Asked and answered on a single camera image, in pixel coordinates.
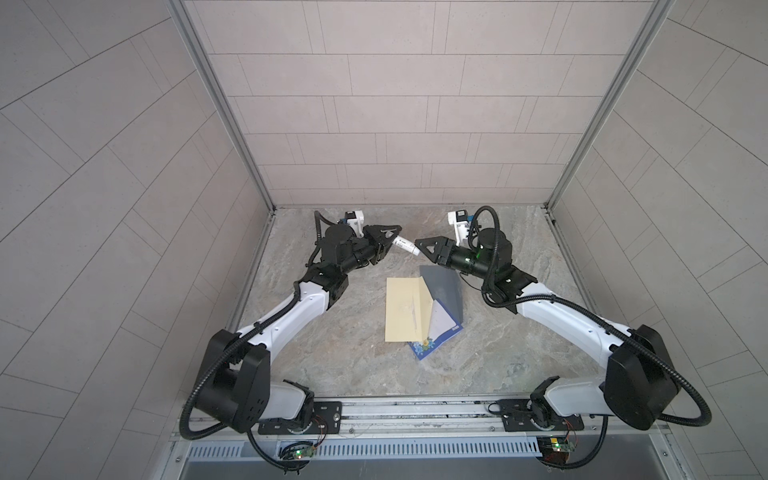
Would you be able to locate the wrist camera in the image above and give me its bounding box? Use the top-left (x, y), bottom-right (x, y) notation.
top-left (447, 209), bottom-right (470, 247)
top-left (343, 210), bottom-right (364, 238)

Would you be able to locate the yellow paper envelope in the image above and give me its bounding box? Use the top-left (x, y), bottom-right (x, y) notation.
top-left (385, 277), bottom-right (433, 343)

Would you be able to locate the left circuit board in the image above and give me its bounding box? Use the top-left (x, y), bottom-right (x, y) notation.
top-left (279, 441), bottom-right (317, 462)

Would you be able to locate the aluminium mounting rail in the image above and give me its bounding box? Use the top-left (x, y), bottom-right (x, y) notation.
top-left (170, 392), bottom-right (667, 442)

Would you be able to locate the left black base cable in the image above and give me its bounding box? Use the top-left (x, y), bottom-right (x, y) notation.
top-left (245, 428), bottom-right (301, 473)

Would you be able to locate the white glue stick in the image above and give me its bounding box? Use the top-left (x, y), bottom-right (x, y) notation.
top-left (393, 236), bottom-right (420, 256)

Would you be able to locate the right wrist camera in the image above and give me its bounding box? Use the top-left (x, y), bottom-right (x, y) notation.
top-left (447, 209), bottom-right (470, 247)

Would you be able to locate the blue floral card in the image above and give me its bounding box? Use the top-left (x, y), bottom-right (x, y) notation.
top-left (407, 325), bottom-right (463, 361)

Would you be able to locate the right circuit board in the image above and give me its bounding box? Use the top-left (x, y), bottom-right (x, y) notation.
top-left (536, 437), bottom-right (578, 465)

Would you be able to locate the right black base cable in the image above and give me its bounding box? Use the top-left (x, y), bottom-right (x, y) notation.
top-left (537, 413), bottom-right (610, 470)

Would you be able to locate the grey envelope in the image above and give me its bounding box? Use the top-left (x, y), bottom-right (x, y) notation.
top-left (419, 265), bottom-right (464, 325)

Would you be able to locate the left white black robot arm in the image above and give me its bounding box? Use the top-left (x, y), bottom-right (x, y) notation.
top-left (178, 213), bottom-right (402, 440)

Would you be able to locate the black base cable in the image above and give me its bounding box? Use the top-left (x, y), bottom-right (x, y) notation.
top-left (245, 428), bottom-right (301, 473)
top-left (537, 413), bottom-right (610, 470)

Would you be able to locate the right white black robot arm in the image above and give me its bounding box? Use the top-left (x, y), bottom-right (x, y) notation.
top-left (415, 206), bottom-right (712, 430)

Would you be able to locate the circuit board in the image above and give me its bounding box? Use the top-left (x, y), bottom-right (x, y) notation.
top-left (279, 441), bottom-right (317, 462)
top-left (536, 437), bottom-right (578, 465)

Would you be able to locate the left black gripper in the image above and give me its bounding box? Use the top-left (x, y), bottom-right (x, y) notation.
top-left (334, 227), bottom-right (399, 279)

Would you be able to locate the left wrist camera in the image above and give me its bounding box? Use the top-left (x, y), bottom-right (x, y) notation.
top-left (343, 210), bottom-right (364, 238)

